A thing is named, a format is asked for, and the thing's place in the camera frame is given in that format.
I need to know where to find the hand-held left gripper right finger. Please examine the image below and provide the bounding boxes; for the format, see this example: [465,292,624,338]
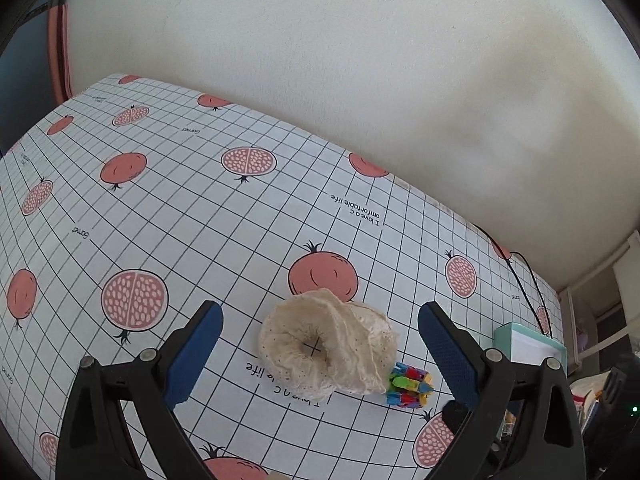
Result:
[417,301,587,480]

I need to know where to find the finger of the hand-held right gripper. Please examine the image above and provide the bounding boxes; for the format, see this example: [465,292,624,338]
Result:
[442,399,475,437]

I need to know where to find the black cable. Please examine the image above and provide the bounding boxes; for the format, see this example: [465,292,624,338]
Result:
[510,252,555,338]
[472,224,550,337]

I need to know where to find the pink panel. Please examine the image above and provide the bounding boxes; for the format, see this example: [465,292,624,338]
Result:
[45,2,76,104]

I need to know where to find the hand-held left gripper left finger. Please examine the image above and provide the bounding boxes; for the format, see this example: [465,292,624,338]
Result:
[55,300,225,480]

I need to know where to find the pomegranate print grid tablecloth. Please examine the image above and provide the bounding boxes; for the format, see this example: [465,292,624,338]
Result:
[0,73,565,480]

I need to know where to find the white door frame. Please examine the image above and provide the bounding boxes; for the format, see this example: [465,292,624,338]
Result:
[557,230,640,367]

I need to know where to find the cream lace scrunchie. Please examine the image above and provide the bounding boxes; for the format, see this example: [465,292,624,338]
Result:
[258,288,400,402]

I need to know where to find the teal and white box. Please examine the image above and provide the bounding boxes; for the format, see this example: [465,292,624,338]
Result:
[492,322,569,377]

